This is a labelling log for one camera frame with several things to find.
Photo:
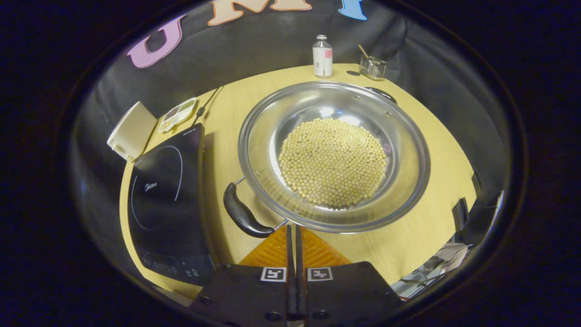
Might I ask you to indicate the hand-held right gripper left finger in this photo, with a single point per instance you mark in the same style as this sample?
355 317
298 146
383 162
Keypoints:
254 295

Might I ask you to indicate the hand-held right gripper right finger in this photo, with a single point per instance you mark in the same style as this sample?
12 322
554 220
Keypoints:
349 295

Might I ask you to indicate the black induction cooktop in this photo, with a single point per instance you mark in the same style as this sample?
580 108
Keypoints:
168 200

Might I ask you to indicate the crumpled paper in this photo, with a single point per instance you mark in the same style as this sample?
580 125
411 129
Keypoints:
451 254

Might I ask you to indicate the pile of soybeans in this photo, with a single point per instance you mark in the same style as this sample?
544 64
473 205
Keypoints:
333 161

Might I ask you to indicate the black clamp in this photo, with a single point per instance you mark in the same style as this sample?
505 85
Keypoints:
460 214
476 184

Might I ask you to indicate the white divided dish of beans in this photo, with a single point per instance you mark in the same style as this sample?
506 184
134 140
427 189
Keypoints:
178 113

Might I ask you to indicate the white box appliance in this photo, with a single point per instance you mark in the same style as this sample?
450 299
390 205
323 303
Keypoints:
132 131

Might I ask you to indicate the glass holder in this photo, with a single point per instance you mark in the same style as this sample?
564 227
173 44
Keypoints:
373 69

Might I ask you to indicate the white bottle with pink label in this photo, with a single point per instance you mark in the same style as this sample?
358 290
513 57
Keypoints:
322 56

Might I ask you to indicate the wooden stick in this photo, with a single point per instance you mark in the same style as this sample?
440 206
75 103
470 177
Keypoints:
363 51

